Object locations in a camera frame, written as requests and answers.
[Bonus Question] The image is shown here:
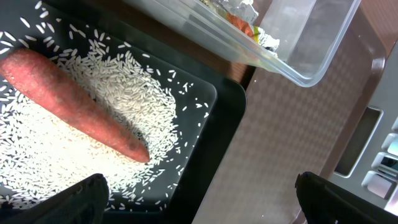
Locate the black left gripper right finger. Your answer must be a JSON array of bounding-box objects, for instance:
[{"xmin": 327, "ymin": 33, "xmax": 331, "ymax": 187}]
[{"xmin": 295, "ymin": 172, "xmax": 397, "ymax": 224}]

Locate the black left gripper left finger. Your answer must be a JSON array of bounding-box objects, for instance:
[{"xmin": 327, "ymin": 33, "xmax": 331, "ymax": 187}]
[{"xmin": 1, "ymin": 174, "xmax": 109, "ymax": 224}]

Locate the orange carrot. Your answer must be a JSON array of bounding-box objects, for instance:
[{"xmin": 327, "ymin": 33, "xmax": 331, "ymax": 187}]
[{"xmin": 1, "ymin": 49, "xmax": 150, "ymax": 163}]

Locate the green foil snack wrapper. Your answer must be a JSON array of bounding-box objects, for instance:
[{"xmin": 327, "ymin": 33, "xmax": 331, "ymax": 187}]
[{"xmin": 200, "ymin": 0, "xmax": 280, "ymax": 57}]

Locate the grey dishwasher rack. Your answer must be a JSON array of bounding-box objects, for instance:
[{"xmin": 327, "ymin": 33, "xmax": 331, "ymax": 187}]
[{"xmin": 329, "ymin": 45, "xmax": 397, "ymax": 215}]

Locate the pile of white rice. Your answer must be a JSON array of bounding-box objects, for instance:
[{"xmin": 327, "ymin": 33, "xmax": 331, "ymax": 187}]
[{"xmin": 1, "ymin": 1, "xmax": 215, "ymax": 212}]

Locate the brown serving tray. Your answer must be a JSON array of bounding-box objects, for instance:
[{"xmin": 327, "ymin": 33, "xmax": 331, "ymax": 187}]
[{"xmin": 193, "ymin": 9, "xmax": 386, "ymax": 224}]

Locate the black plastic bin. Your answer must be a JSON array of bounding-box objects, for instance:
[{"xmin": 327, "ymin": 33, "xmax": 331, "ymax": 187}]
[{"xmin": 0, "ymin": 0, "xmax": 248, "ymax": 224}]

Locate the clear plastic bin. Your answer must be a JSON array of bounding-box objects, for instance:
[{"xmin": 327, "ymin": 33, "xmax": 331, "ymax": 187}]
[{"xmin": 127, "ymin": 0, "xmax": 361, "ymax": 87}]

